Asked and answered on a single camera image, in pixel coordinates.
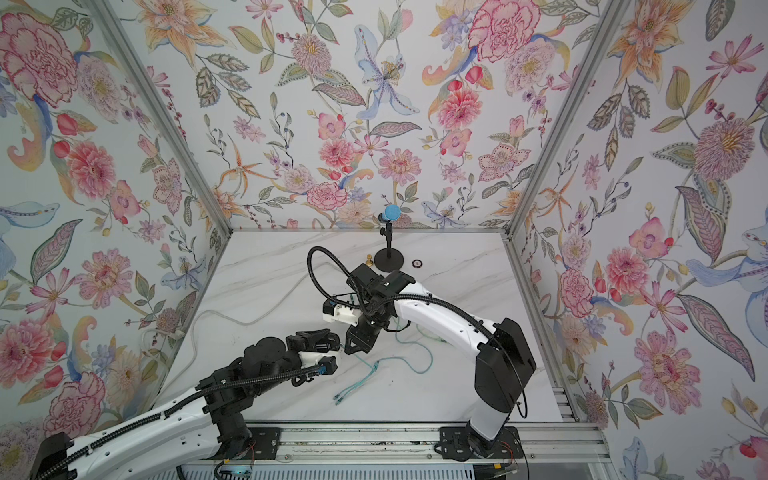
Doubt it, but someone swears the teal charging cable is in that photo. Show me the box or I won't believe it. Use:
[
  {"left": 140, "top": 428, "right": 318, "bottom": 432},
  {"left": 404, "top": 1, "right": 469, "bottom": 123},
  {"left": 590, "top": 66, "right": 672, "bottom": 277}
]
[{"left": 332, "top": 323, "right": 434, "bottom": 403}]

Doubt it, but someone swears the light green charging cable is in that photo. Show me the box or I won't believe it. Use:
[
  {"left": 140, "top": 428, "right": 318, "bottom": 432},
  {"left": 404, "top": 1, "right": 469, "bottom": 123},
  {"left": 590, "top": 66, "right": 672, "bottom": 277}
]
[{"left": 395, "top": 320, "right": 451, "bottom": 346}]

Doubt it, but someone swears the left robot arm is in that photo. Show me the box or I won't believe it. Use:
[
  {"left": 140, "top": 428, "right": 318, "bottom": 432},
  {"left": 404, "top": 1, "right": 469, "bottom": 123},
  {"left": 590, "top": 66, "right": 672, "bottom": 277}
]
[{"left": 29, "top": 329, "right": 341, "bottom": 479}]

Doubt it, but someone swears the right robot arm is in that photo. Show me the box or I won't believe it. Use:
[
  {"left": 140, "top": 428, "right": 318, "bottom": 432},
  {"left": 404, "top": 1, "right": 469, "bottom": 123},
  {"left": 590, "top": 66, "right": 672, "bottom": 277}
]
[{"left": 306, "top": 246, "right": 537, "bottom": 456}]

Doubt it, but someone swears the black microphone stand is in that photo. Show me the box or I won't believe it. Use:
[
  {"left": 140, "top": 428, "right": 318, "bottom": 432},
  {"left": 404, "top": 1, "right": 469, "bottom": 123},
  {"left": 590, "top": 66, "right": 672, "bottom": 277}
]
[{"left": 373, "top": 221, "right": 404, "bottom": 273}]

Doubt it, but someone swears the blue microphone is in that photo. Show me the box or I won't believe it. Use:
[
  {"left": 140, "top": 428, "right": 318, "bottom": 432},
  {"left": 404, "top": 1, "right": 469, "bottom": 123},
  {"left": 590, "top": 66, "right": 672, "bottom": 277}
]
[{"left": 378, "top": 204, "right": 402, "bottom": 223}]

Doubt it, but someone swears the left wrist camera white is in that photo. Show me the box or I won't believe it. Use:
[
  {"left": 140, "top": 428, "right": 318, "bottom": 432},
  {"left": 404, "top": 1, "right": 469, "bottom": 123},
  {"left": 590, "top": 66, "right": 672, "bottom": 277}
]
[{"left": 315, "top": 356, "right": 338, "bottom": 376}]

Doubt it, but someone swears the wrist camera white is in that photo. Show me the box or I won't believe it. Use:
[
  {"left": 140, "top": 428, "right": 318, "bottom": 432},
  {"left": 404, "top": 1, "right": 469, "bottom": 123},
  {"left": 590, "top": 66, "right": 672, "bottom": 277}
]
[
  {"left": 322, "top": 300, "right": 361, "bottom": 326},
  {"left": 315, "top": 356, "right": 338, "bottom": 376}
]

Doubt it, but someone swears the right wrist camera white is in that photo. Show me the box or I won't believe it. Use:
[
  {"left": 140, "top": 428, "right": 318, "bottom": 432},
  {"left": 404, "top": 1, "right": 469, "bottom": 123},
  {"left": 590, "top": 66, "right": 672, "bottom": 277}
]
[{"left": 322, "top": 300, "right": 361, "bottom": 326}]

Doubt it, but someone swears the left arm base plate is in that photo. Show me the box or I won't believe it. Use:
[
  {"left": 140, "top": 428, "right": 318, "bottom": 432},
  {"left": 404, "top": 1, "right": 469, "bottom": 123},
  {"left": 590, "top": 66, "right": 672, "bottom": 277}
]
[{"left": 213, "top": 427, "right": 282, "bottom": 461}]

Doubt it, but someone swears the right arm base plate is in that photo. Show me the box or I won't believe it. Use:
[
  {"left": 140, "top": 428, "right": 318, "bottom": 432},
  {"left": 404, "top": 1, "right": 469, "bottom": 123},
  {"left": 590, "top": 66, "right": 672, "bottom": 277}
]
[{"left": 433, "top": 425, "right": 524, "bottom": 462}]

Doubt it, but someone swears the aluminium frame rail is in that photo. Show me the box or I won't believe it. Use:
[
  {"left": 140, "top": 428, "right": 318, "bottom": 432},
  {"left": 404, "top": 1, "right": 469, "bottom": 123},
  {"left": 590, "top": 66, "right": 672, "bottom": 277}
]
[{"left": 183, "top": 422, "right": 610, "bottom": 465}]

